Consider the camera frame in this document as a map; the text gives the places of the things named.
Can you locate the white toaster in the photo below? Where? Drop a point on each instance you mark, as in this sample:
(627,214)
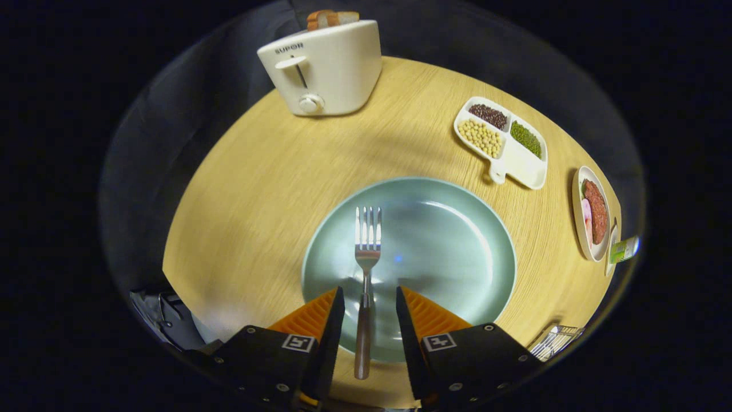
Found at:
(337,68)

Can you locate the brown bread toast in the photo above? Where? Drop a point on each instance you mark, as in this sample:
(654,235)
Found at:
(329,19)

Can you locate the white divided dish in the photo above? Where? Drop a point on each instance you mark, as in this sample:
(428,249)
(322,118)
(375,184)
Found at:
(497,173)

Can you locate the pile of soybeans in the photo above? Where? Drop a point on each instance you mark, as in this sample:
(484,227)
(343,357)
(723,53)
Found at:
(480,137)

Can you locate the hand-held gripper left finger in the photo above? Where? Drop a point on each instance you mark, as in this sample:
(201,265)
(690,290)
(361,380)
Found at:
(331,337)

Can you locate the pile of white rice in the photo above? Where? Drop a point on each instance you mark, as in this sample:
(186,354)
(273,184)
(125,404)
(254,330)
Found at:
(523,163)

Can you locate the cream oval plate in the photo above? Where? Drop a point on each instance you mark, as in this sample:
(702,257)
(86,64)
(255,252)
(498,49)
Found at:
(597,253)

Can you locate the pale green round plate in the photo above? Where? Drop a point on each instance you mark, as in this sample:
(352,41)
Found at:
(446,252)

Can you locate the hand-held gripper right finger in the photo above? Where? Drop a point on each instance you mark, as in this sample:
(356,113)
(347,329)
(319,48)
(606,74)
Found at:
(409,337)

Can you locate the small green can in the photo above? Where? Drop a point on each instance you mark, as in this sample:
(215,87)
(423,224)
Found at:
(624,249)

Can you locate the pile of green beans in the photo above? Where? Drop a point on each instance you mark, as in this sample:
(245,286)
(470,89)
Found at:
(526,139)

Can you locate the small white saucer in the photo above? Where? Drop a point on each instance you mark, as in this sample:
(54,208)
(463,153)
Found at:
(611,269)

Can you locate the pink ham slices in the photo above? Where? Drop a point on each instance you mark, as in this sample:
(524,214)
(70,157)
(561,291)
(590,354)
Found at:
(587,220)

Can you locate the brown meat steak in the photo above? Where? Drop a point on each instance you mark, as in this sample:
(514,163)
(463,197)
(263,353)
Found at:
(596,212)

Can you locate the dark grey object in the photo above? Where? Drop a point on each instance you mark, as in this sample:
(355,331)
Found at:
(171,320)

